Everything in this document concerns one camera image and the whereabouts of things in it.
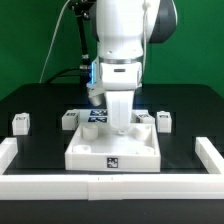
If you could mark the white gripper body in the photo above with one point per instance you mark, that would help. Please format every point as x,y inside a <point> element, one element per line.
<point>119,82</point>

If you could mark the white square tabletop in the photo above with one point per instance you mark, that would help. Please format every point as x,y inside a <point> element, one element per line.
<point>95,147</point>

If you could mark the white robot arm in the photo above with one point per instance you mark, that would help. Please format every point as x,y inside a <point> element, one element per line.
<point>123,29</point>

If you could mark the white marker sheet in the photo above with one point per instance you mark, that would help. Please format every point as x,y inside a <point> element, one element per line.
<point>98,115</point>

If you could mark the white U-shaped fence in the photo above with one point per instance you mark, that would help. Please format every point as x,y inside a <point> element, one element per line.
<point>115,187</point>

